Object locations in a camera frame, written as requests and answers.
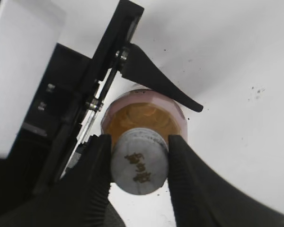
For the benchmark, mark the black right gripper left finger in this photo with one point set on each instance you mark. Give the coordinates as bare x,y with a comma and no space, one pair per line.
79,199

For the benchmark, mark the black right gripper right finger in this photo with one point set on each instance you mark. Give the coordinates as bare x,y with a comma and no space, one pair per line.
201,198

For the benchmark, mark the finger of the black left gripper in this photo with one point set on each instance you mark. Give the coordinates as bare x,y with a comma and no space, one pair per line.
137,67

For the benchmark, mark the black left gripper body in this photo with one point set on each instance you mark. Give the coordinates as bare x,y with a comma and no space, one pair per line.
48,133

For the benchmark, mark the pink oolong tea bottle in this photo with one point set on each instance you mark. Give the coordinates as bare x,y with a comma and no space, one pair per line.
144,108

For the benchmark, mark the grey bottle cap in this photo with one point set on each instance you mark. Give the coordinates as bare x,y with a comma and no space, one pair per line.
139,162

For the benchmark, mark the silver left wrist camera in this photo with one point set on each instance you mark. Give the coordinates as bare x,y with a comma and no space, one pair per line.
29,31

